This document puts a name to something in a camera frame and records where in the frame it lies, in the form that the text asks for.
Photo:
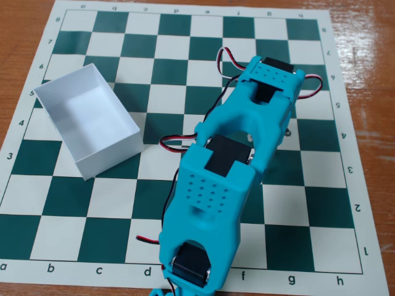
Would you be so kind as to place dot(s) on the white open cardboard box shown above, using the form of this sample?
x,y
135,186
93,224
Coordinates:
x,y
89,117

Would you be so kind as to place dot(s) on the green white chessboard mat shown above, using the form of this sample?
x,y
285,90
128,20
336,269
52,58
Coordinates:
x,y
123,216

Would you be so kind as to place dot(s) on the turquoise robot arm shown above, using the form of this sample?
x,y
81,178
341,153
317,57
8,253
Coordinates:
x,y
216,197

